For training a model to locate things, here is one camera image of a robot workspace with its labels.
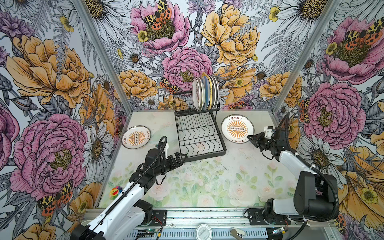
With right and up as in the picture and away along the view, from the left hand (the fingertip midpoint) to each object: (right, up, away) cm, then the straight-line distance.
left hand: (181, 163), depth 80 cm
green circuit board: (-13, -29, -9) cm, 33 cm away
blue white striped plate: (+14, +39, +8) cm, 42 cm away
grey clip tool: (+26, -29, -11) cm, 41 cm away
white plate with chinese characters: (+18, +38, +3) cm, 42 cm away
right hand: (+37, +12, +7) cm, 39 cm away
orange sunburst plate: (+32, +18, +12) cm, 39 cm away
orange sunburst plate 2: (-34, +12, +25) cm, 44 cm away
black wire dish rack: (+10, +14, +25) cm, 30 cm away
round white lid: (+11, -26, -15) cm, 32 cm away
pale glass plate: (+11, +37, +5) cm, 39 cm away
